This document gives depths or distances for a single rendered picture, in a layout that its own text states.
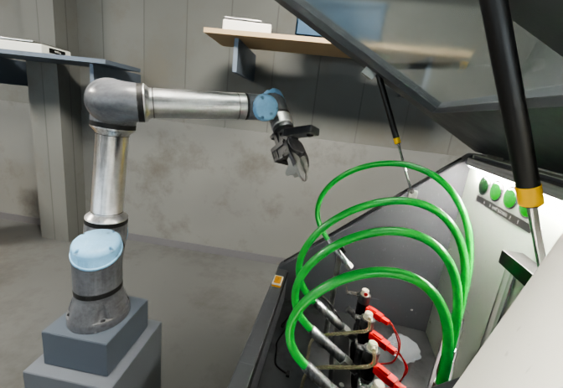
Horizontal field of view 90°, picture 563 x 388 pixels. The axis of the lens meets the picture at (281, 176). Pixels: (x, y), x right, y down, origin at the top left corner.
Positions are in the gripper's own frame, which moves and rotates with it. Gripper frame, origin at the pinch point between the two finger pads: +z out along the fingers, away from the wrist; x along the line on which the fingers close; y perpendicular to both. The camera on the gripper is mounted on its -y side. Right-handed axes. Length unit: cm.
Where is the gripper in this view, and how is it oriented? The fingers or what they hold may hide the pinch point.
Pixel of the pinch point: (305, 176)
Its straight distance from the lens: 85.1
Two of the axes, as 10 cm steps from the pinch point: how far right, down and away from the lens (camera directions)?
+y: -6.7, 4.8, 5.6
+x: -6.9, -1.4, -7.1
